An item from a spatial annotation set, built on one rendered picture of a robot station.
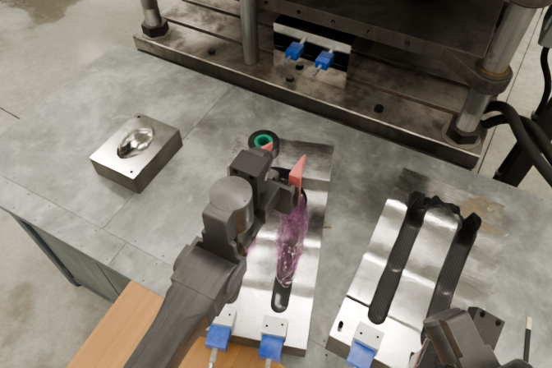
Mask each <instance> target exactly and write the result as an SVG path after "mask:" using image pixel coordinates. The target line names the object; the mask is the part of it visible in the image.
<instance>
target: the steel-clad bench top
mask: <svg viewBox="0 0 552 368"><path fill-rule="evenodd" d="M137 112H138V113H142V114H144V115H146V116H148V117H152V118H153V119H156V120H158V121H161V122H163V123H166V124H168V125H170V126H172V127H176V128H177V129H179V131H180V134H181V138H182V143H183V146H182V147H181V148H180V149H179V150H178V152H177V153H176V154H175V155H174V156H173V157H172V158H171V159H170V161H169V162H168V163H167V164H166V165H165V166H164V167H163V169H162V170H161V171H160V172H159V173H158V174H157V176H156V177H155V178H154V179H153V180H152V181H151V182H150V184H149V185H148V186H147V187H146V188H145V189H144V190H143V191H142V192H141V193H140V194H138V193H135V192H134V191H131V190H129V189H127V188H125V187H124V186H121V185H119V184H117V183H116V182H113V181H111V180H109V179H107V178H105V177H102V176H100V175H99V174H97V172H96V171H95V169H94V166H93V164H92V163H91V161H90V156H92V155H93V154H94V153H95V152H96V151H97V150H98V149H99V148H100V147H101V146H102V145H103V144H104V143H105V142H106V141H107V140H109V139H110V138H111V137H112V136H113V135H114V134H115V133H116V132H117V131H118V130H119V129H120V128H121V127H122V126H123V125H124V124H125V123H126V122H128V121H129V120H130V119H131V118H132V117H133V116H134V115H135V114H136V113H137ZM259 130H268V131H272V132H274V133H275V134H276V135H277V136H278V138H281V139H287V140H299V141H305V142H310V143H316V144H323V145H334V152H333V162H332V168H331V175H330V181H329V191H328V197H327V203H326V210H325V216H324V221H325V222H327V223H331V224H332V227H331V228H323V234H322V240H321V247H320V257H319V263H318V269H317V275H316V281H315V292H314V298H313V304H312V310H311V317H310V328H309V333H308V340H307V346H306V355H305V357H302V356H294V355H290V354H286V353H282V354H281V359H280V364H281V365H283V366H286V367H287V368H351V367H349V366H346V365H345V362H346V360H345V359H343V358H341V357H340V356H338V355H336V354H334V353H332V352H330V351H328V350H327V349H325V347H326V343H327V341H328V337H329V333H330V331H331V329H332V328H333V325H334V322H335V320H336V318H337V316H338V313H339V311H340V309H341V307H342V304H343V302H344V299H345V297H346V295H347V293H348V290H349V288H350V287H351V284H352V281H353V279H354V277H355V275H356V273H357V270H358V268H359V266H360V264H361V261H362V259H363V257H364V254H365V253H366V249H367V247H368V245H369V243H370V239H371V238H372V236H373V233H374V231H375V228H376V225H377V223H378V222H379V219H380V215H381V214H382V212H383V209H384V206H385V204H386V202H387V199H388V198H389V195H390V192H391V190H392V189H393V186H395V185H396V183H397V180H398V178H399V176H400V173H401V171H402V170H403V168H406V169H409V170H411V171H413V172H416V173H420V174H422V175H424V176H427V177H430V178H433V179H435V180H437V181H440V182H443V183H446V184H449V185H450V186H455V187H457V188H459V189H462V190H464V191H468V192H470V193H472V194H475V195H477V196H481V197H483V198H486V199H488V200H492V201H494V202H496V203H499V204H502V205H505V208H504V215H503V218H502V223H501V226H500V227H501V228H503V229H505V230H508V240H507V244H506V247H505V251H504V255H503V258H502V260H501V263H500V266H499V270H498V272H497V274H496V277H495V279H494V283H493V286H492V288H493V289H494V293H493V294H491V293H490V295H489V297H488V300H487V302H486V306H485V311H487V312H489V313H491V314H492V315H494V316H496V317H498V318H500V319H501V320H503V321H505V323H504V326H503V329H502V332H501V334H500V336H499V340H498V342H497V344H496V347H495V349H494V354H495V355H496V357H497V359H498V361H499V364H500V365H504V364H506V363H508V362H509V361H511V360H513V359H515V358H519V359H522V360H523V356H524V346H525V337H526V326H527V317H531V318H532V322H531V341H530V351H529V362H528V363H529V364H530V365H531V366H533V367H534V368H552V200H550V199H547V198H545V197H542V196H539V195H536V194H533V193H531V192H529V191H524V190H522V189H520V188H517V187H515V186H510V185H509V184H506V183H503V182H500V181H497V180H495V179H492V178H490V177H486V176H483V175H480V174H479V173H476V172H472V171H470V170H467V169H465V168H461V167H459V166H456V165H453V164H451V163H447V162H445V161H442V160H440V159H436V158H433V157H431V156H429V155H426V154H422V153H420V152H417V151H415V150H412V149H408V148H406V147H403V146H401V145H397V144H394V143H392V142H390V141H387V140H383V139H381V138H379V137H376V136H372V135H370V134H367V133H365V132H362V131H358V130H356V129H353V128H351V127H349V126H344V125H342V124H340V123H337V122H333V121H331V120H329V119H326V118H323V117H320V116H317V115H314V114H312V113H308V112H306V111H303V110H301V109H299V108H294V107H293V106H290V105H287V104H285V103H281V102H279V101H276V100H273V99H270V98H267V97H264V96H263V95H260V94H256V93H253V92H251V91H249V90H244V89H243V88H240V87H237V86H235V85H231V84H228V83H226V82H223V81H221V80H217V79H214V78H213V77H210V76H206V75H203V74H201V73H199V72H196V71H192V70H190V69H187V68H185V67H181V66H178V65H176V64H173V63H171V62H167V61H164V60H163V59H160V58H157V57H154V56H151V55H149V54H146V53H142V52H140V51H137V50H135V49H133V48H128V47H126V46H124V45H121V44H115V45H114V46H112V47H111V48H110V49H109V50H108V51H107V52H105V53H104V54H102V55H101V56H100V57H98V58H97V59H96V60H95V61H93V62H92V63H91V64H90V65H89V66H87V67H86V68H85V69H83V70H82V71H81V72H79V73H78V74H77V75H76V76H74V77H73V78H71V79H70V80H69V81H68V82H67V83H66V84H64V85H63V86H62V87H60V88H59V89H58V90H56V91H55V92H54V93H52V94H51V95H50V96H48V97H47V98H46V99H45V100H44V101H43V102H41V103H40V104H39V105H37V106H36V107H35V108H33V109H32V110H31V111H29V112H28V113H27V114H26V115H25V116H24V117H22V118H21V119H20V120H18V121H17V122H15V123H14V124H13V125H12V126H10V127H9V128H7V129H6V130H5V131H4V132H3V133H2V134H1V135H0V206H2V207H3V208H4V209H7V210H9V211H10V212H12V213H14V214H15V215H17V216H19V217H21V218H23V219H24V220H26V221H28V222H29V223H32V224H34V225H35V226H36V227H38V228H41V229H42V230H44V231H45V232H47V233H49V234H51V235H53V236H55V237H56V238H58V239H60V240H61V241H63V242H65V243H66V244H68V245H70V246H73V247H74V248H76V249H77V250H79V251H81V252H83V253H85V254H87V255H88V256H90V257H92V258H93V259H95V260H97V261H98V262H100V263H102V264H104V265H106V266H108V267H109V268H111V269H113V270H115V271H117V272H118V273H120V274H122V275H124V276H125V277H127V278H129V279H130V280H132V281H134V282H136V283H138V284H140V285H141V286H143V287H145V288H147V289H149V290H150V291H152V292H154V293H156V294H158V295H159V296H161V297H163V298H165V296H166V291H167V290H168V288H169V287H170V286H171V284H172V282H171V279H170V277H171V276H172V275H173V273H174V272H173V264H174V262H175V259H176V258H177V256H178V255H179V254H180V252H181V251H182V249H183V248H184V246H185V245H186V244H188V245H190V244H191V243H192V242H193V240H194V239H195V238H196V236H198V237H202V236H201V231H202V230H203V228H204V224H203V219H202V212H203V210H204V208H205V207H206V205H207V204H208V203H209V189H210V187H211V186H212V185H213V184H214V183H215V182H216V181H217V180H218V179H220V178H222V177H226V176H227V164H228V160H229V157H230V154H231V152H232V147H233V145H234V142H235V139H236V137H237V133H238V132H240V133H246V134H252V133H254V132H255V131H259ZM412 152H413V153H412ZM409 159H410V160H409ZM408 161H409V162H408ZM309 339H310V340H309ZM312 341H313V342H312ZM321 346H322V347H321Z"/></svg>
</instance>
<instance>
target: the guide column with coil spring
mask: <svg viewBox="0 0 552 368"><path fill-rule="evenodd" d="M240 12H241V35H242V47H243V58H244V63H245V64H247V65H255V64H256V63H258V62H259V43H258V21H257V0H240Z"/></svg>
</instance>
